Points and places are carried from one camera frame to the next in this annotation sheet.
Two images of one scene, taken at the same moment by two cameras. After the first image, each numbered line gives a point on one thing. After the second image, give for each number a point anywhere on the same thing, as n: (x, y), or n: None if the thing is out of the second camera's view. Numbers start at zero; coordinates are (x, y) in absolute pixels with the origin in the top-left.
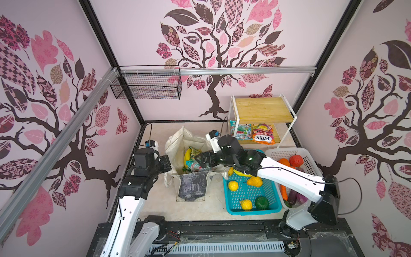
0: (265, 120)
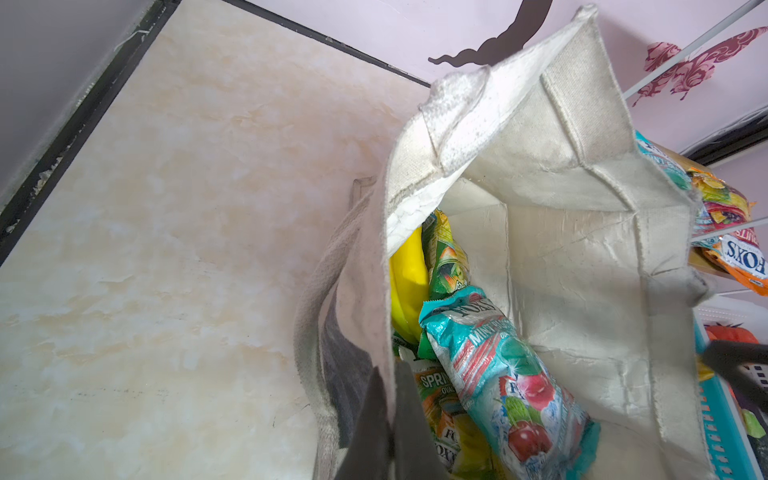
0: (746, 133)
